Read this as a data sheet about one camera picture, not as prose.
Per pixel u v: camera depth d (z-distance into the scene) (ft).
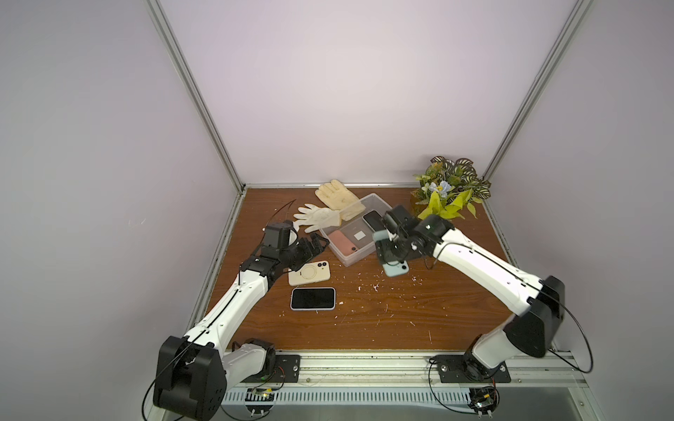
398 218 1.91
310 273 3.04
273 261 1.94
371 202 3.51
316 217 3.55
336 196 3.84
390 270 2.43
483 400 2.29
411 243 1.75
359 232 3.41
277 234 2.04
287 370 2.40
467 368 2.14
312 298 2.89
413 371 2.42
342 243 3.32
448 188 2.72
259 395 2.37
